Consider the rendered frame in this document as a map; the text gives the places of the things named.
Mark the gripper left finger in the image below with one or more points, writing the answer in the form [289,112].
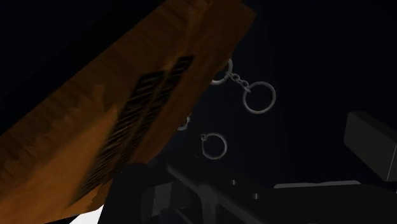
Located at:
[127,192]

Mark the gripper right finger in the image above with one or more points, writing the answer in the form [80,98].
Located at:
[369,139]

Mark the orange wooden box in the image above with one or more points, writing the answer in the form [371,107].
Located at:
[93,102]

